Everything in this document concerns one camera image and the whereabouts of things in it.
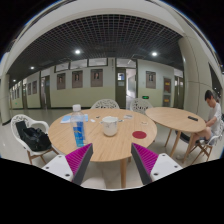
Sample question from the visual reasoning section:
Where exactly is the blue paper sheet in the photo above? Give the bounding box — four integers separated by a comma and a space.
60, 114, 88, 124

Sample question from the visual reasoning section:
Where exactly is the white chair under person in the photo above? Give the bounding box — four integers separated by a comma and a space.
192, 120, 224, 157

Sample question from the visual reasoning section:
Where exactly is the round wooden table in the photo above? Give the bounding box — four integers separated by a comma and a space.
145, 107, 206, 156
47, 108, 158, 189

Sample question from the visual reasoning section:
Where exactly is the white lattice chair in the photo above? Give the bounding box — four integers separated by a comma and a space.
92, 99, 119, 109
130, 98, 152, 114

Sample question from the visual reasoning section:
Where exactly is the small packet on table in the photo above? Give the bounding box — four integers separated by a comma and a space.
124, 115, 133, 119

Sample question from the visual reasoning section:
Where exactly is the dark red round coaster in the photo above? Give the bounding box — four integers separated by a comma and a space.
132, 131, 147, 139

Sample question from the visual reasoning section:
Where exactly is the clear plastic water bottle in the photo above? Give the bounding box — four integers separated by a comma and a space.
70, 104, 86, 148

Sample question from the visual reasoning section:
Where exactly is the round wooden table right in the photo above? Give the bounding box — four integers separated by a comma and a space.
145, 107, 206, 156

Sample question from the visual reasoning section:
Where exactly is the white chair with bag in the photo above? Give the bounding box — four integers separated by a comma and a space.
11, 114, 57, 161

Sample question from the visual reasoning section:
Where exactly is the white lattice chair right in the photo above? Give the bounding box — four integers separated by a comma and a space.
130, 98, 152, 114

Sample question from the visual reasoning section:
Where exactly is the white ceramic mug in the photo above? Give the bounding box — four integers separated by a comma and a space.
102, 116, 120, 137

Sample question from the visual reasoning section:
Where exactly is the seated person white shirt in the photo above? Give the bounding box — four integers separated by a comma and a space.
190, 90, 222, 149

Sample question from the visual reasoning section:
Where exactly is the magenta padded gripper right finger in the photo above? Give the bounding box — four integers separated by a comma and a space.
130, 142, 184, 186

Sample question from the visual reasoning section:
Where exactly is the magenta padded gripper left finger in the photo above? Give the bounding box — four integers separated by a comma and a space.
41, 143, 94, 186

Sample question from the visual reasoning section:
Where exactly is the round wooden table near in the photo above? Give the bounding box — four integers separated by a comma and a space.
47, 108, 158, 189

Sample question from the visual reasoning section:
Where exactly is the black bag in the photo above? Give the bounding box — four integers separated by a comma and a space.
16, 121, 51, 152

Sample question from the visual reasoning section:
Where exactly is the black phone on table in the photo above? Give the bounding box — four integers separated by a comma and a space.
188, 116, 198, 121

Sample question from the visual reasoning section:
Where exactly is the white lattice chair middle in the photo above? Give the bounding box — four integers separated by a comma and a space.
92, 99, 119, 109

